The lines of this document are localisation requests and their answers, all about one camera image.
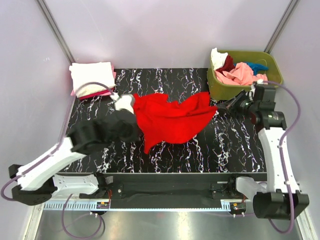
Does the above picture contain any light pink t shirt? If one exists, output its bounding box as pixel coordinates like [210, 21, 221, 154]
[214, 62, 268, 86]

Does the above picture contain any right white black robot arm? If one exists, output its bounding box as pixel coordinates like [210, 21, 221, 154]
[217, 89, 310, 220]

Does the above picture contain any folded white t shirt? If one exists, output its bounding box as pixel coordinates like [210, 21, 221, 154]
[69, 62, 116, 98]

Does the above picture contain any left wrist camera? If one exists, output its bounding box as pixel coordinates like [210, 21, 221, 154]
[110, 92, 135, 114]

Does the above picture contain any dark red t shirt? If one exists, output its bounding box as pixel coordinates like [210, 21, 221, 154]
[216, 55, 235, 74]

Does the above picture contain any black marbled table mat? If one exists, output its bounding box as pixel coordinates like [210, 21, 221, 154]
[63, 68, 267, 174]

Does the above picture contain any aluminium frame rail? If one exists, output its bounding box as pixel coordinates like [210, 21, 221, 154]
[32, 181, 306, 212]

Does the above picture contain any blue t shirt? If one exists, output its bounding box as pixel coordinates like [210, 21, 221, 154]
[245, 62, 269, 76]

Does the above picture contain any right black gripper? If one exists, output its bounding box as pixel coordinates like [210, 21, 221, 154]
[216, 89, 259, 121]

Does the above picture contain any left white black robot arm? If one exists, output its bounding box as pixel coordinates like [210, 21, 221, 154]
[9, 109, 139, 206]

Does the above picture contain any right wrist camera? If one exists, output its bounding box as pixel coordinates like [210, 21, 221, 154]
[248, 79, 276, 111]

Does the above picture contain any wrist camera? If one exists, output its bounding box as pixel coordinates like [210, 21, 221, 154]
[110, 92, 135, 114]
[248, 79, 276, 111]

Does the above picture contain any white cloth in bin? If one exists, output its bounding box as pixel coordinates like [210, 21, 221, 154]
[210, 47, 228, 70]

